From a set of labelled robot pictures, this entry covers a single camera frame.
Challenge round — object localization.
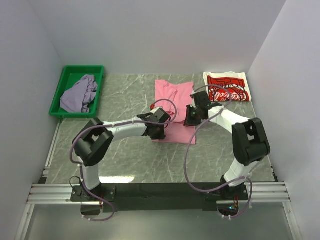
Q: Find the pink t-shirt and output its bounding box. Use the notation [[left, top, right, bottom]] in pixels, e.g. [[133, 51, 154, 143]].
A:
[[155, 79, 196, 145]]

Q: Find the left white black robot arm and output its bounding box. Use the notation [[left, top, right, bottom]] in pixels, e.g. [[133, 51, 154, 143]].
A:
[[70, 107, 172, 201]]

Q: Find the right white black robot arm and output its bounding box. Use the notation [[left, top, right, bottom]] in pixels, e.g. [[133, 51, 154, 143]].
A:
[[183, 91, 271, 200]]

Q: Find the folded red white Coca-Cola t-shirt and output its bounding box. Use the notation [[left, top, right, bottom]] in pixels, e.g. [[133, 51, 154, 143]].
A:
[[203, 71, 252, 102]]

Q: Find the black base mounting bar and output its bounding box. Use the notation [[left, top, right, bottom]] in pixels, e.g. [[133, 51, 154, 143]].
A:
[[70, 182, 249, 216]]

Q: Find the lavender t-shirt in bin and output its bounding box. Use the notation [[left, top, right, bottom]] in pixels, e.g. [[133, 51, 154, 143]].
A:
[[60, 74, 98, 113]]

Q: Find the green plastic bin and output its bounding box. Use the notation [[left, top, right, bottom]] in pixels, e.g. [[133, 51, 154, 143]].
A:
[[49, 65, 105, 119]]

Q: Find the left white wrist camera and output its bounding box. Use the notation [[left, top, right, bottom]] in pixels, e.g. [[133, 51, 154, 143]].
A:
[[150, 104, 163, 114]]

